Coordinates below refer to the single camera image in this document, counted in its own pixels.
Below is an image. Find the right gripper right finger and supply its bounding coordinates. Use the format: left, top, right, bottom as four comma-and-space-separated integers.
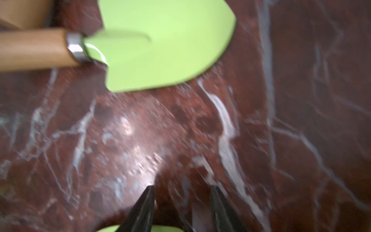
210, 185, 249, 232

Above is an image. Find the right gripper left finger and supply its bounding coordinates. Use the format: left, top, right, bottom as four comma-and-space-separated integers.
121, 186, 155, 229

